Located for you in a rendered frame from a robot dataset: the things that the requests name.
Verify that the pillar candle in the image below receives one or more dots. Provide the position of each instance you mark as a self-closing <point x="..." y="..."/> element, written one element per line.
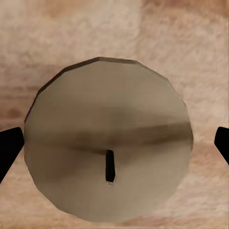
<point x="108" y="140"/>

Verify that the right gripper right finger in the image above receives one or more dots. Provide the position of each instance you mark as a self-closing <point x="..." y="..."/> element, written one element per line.
<point x="222" y="142"/>

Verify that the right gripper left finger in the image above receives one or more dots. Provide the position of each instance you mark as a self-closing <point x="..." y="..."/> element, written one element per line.
<point x="11" y="143"/>

